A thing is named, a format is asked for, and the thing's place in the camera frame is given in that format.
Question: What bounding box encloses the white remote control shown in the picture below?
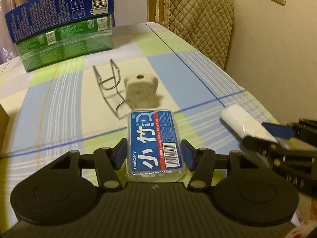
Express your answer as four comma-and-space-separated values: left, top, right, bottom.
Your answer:
221, 104, 277, 143

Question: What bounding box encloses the white rounded plastic device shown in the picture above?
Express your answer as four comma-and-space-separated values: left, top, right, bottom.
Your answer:
124, 73, 159, 109

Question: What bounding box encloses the blue carton box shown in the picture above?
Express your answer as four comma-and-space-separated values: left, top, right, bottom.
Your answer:
5, 0, 115, 44

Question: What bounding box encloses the metal wire holder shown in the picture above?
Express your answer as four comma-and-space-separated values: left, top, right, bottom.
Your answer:
92, 59, 126, 119

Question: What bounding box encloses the quilted beige chair cover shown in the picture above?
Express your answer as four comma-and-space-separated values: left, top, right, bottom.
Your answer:
155, 0, 234, 69

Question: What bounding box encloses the brown cardboard box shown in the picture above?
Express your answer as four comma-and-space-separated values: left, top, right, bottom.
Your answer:
0, 105, 10, 150

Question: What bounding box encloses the pink patterned curtain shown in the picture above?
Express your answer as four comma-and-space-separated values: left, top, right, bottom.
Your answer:
0, 0, 28, 65

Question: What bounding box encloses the checkered tablecloth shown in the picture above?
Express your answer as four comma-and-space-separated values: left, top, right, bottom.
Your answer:
0, 21, 302, 231

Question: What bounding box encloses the blue dental floss box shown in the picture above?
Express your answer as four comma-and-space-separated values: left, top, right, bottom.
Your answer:
126, 110, 185, 182

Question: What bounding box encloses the green carton pack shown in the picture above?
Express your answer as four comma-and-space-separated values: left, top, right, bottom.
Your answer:
17, 15, 113, 72

